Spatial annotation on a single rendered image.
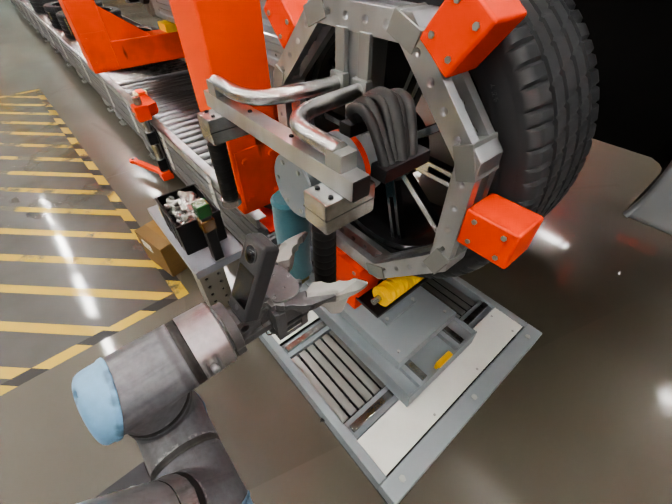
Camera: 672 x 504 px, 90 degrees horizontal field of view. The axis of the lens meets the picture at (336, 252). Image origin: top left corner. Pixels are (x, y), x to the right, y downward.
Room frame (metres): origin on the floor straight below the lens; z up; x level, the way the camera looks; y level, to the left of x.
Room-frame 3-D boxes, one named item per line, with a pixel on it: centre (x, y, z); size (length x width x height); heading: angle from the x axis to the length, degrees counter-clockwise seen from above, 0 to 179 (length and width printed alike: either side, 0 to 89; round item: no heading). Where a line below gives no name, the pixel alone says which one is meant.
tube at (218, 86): (0.65, 0.11, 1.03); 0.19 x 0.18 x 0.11; 130
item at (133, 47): (2.68, 1.28, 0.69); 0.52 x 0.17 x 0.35; 130
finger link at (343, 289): (0.31, 0.00, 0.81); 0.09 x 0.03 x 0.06; 94
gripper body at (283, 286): (0.29, 0.11, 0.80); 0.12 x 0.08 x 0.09; 130
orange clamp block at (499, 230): (0.41, -0.26, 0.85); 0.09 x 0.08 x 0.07; 40
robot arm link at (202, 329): (0.24, 0.17, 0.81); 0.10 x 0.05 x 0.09; 40
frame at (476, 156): (0.65, -0.05, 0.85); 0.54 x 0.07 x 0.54; 40
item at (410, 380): (0.74, -0.20, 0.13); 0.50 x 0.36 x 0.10; 40
